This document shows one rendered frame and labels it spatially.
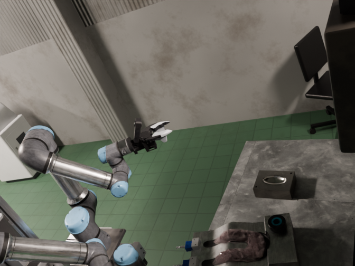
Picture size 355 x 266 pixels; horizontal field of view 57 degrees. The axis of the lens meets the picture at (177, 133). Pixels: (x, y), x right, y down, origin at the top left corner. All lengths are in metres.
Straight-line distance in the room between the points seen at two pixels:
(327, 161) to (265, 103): 1.96
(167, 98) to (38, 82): 1.90
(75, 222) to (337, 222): 1.22
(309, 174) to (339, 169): 0.16
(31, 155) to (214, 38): 2.60
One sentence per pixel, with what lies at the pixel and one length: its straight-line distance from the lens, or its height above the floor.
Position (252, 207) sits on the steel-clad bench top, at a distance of 1.90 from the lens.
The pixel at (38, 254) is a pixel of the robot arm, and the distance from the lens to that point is 1.25.
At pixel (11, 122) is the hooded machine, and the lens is 5.09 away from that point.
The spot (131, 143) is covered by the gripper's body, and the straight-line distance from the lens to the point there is 1.54.
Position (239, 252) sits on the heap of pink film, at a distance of 1.59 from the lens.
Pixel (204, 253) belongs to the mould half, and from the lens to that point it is 1.72.
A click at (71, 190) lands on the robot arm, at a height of 1.35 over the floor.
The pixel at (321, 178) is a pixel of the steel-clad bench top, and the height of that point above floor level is 0.80.
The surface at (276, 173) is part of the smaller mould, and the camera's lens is 1.94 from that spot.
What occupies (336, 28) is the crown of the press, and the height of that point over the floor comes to 2.00.
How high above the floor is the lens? 2.17
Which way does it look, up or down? 30 degrees down
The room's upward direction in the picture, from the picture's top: 24 degrees counter-clockwise
